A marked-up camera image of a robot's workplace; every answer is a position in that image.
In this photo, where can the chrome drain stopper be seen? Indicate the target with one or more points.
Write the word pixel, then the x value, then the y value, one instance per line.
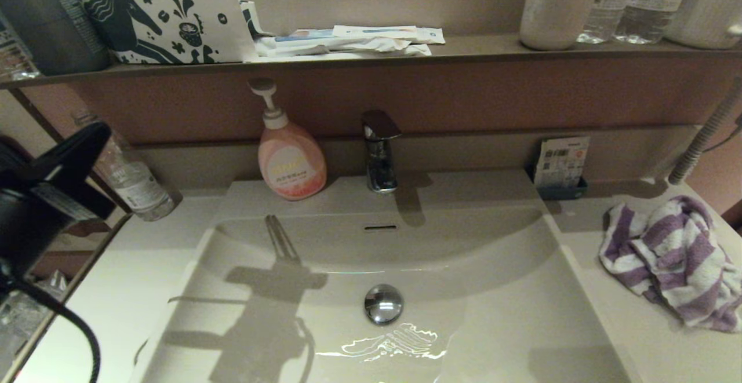
pixel 383 305

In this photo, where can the crumpled white plastic wrapper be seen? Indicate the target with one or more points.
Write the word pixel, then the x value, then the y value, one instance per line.
pixel 348 47

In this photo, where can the chrome lever faucet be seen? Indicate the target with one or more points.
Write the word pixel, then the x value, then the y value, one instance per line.
pixel 381 163

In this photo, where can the clear crumpled plastic bag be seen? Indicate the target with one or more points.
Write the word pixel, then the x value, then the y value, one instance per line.
pixel 23 313

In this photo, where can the pink soap pump bottle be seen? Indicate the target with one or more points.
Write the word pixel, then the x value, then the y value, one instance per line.
pixel 293 163

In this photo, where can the clear plastic water bottle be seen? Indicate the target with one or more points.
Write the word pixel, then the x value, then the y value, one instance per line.
pixel 139 192
pixel 603 12
pixel 649 12

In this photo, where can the purple white striped towel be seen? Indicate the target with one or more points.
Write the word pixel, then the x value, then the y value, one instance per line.
pixel 672 255

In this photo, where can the white cylindrical cup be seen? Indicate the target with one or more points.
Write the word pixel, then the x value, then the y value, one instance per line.
pixel 556 6

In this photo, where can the brown wall shelf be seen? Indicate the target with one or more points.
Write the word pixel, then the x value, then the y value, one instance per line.
pixel 493 51

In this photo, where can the dark grey canister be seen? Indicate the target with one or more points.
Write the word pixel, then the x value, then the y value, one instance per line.
pixel 40 18

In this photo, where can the white toothbrush packet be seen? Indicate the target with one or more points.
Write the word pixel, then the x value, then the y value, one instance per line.
pixel 394 32

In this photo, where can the teal printed sachet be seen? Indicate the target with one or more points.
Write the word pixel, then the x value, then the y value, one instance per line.
pixel 301 35

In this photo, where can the white ceramic sink basin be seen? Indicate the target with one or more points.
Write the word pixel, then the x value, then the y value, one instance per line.
pixel 493 290

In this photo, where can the clear jar with sachets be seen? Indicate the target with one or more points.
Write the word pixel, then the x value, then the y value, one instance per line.
pixel 14 58

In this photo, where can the dark blue small tray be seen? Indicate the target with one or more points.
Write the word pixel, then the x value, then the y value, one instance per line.
pixel 559 192

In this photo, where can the white card with QR code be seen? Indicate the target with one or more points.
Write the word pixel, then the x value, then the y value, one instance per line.
pixel 561 160

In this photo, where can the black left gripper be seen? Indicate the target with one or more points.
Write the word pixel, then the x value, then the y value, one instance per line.
pixel 35 226

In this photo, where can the white box with horse print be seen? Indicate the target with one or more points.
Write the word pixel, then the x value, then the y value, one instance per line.
pixel 174 12

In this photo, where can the blue white folded packet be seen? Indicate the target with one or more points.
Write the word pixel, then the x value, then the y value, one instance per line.
pixel 249 18

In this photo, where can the white ribbed kettle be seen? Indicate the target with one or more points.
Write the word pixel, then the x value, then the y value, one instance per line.
pixel 707 6

